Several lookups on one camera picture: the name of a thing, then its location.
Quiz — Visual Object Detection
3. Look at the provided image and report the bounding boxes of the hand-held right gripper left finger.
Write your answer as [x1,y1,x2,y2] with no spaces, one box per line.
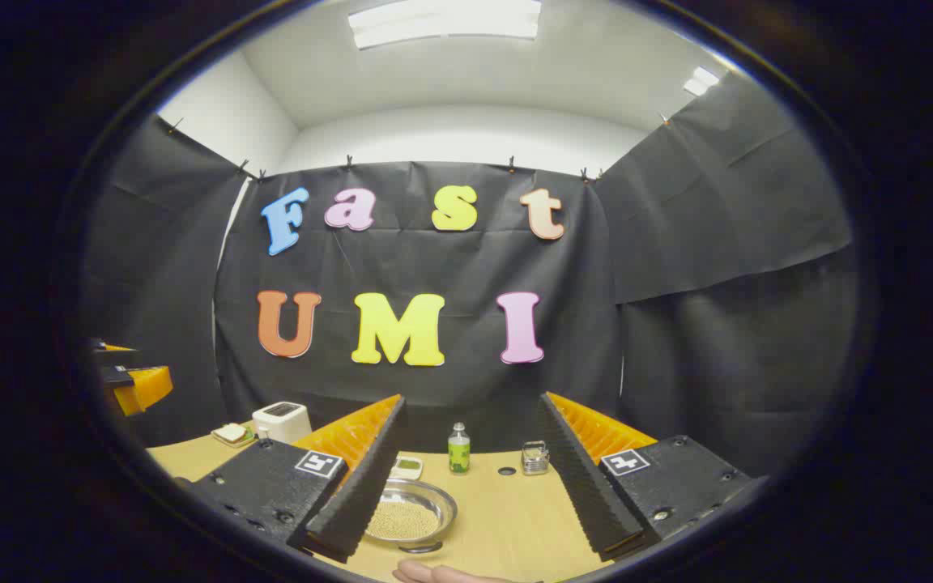
[190,394,408,564]

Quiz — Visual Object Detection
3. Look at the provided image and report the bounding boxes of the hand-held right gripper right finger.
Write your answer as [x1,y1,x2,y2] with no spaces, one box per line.
[537,392,752,562]

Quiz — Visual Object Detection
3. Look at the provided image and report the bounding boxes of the stainless steel pot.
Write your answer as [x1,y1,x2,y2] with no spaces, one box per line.
[363,478,459,556]

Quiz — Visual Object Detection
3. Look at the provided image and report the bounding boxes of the pile of soybeans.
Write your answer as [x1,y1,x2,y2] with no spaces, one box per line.
[368,500,441,542]

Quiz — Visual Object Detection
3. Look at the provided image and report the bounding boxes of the small rectangular tray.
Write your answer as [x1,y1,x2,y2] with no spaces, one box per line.
[211,423,257,449]

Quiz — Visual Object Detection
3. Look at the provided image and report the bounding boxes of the green label bottle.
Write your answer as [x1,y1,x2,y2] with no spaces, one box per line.
[448,422,471,475]

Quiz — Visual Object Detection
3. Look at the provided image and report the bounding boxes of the white toaster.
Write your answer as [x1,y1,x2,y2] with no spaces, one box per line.
[252,401,313,445]

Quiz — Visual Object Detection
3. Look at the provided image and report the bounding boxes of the black backdrop cloth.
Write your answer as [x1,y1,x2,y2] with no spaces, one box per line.
[82,73,860,479]

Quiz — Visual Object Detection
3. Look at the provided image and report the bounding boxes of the small ceiling light panel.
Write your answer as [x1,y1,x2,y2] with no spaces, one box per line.
[683,66,720,96]

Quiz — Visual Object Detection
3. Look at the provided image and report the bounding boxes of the large ceiling light panel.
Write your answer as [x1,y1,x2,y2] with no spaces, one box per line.
[347,0,543,51]

